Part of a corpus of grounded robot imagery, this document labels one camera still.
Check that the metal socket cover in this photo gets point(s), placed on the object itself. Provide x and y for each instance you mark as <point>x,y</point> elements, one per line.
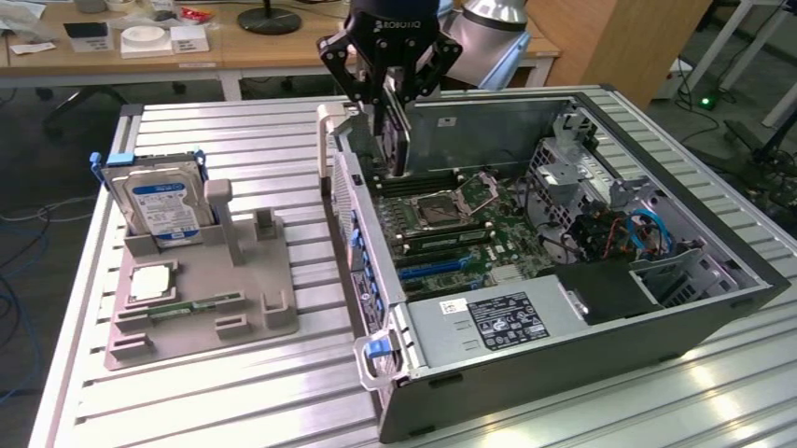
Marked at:
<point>479,186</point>

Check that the white box with black top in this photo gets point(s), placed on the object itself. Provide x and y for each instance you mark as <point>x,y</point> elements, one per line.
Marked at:
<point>90,44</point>

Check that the black office chair base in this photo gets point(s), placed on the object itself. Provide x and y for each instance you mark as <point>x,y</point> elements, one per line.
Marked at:
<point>80,100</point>

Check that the wooden cabinet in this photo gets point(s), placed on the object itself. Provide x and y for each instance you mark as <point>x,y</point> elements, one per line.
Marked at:
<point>622,46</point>

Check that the black round lamp base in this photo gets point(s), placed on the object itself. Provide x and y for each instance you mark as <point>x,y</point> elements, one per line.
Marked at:
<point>267,21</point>

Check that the CPU socket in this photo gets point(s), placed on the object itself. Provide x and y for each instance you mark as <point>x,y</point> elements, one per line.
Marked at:
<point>439,207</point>

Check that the grey power supply unit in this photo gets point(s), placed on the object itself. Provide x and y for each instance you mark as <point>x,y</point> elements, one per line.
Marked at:
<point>449,336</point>

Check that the black expansion slot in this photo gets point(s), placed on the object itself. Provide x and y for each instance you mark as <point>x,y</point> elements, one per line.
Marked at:
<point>426,259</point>

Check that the black plastic shroud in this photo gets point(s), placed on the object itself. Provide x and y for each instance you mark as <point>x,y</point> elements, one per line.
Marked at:
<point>604,289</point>

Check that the white table frame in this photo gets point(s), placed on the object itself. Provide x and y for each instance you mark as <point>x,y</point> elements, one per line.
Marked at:
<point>722,37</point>

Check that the hard disk with blue caddy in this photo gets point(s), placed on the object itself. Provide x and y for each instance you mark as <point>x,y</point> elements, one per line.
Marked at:
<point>162,205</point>

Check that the grey printed parts rack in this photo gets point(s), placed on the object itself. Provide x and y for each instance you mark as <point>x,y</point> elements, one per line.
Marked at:
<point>199,280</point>

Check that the silver CPU chip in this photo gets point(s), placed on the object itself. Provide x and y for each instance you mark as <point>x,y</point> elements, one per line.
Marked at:
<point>152,282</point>

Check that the blue expansion slot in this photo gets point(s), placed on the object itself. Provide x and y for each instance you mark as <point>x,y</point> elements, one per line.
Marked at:
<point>430,270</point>

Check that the white box with round dish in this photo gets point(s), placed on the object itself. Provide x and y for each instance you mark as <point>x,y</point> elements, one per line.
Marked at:
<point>146,46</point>

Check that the perforated metal disk bay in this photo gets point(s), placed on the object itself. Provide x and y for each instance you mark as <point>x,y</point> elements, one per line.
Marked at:
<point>561,186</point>

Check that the red packet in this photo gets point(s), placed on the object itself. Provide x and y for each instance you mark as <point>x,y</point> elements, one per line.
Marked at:
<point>196,16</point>

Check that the grey metal drive cage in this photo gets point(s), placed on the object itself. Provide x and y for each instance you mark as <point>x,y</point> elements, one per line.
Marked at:
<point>685,280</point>

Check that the green RAM stick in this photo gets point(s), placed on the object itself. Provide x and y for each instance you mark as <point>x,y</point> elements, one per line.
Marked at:
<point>187,307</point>

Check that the open black PC case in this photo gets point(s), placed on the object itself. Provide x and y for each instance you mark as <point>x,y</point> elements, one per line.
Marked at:
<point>561,373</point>

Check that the white paper note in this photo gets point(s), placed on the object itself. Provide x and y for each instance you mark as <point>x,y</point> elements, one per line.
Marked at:
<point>31,48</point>

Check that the green motherboard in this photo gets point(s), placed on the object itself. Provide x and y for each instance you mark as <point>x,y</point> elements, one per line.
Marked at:
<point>498,252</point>

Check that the green lit power switch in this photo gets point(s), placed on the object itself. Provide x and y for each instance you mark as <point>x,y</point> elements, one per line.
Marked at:
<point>705,100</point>

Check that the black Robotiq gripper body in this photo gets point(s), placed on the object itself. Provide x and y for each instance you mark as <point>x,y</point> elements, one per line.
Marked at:
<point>393,23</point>

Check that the green graphics card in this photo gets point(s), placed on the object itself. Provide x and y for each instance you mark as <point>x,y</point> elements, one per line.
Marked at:
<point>398,140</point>

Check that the small plain white box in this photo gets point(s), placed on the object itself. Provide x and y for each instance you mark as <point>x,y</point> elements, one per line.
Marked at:
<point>187,39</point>

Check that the wooden desk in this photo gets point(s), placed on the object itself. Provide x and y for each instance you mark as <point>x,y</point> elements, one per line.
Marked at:
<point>262,53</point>

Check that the black-labelled RAM stick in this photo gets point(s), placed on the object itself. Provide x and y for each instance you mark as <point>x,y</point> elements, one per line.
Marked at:
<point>449,239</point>

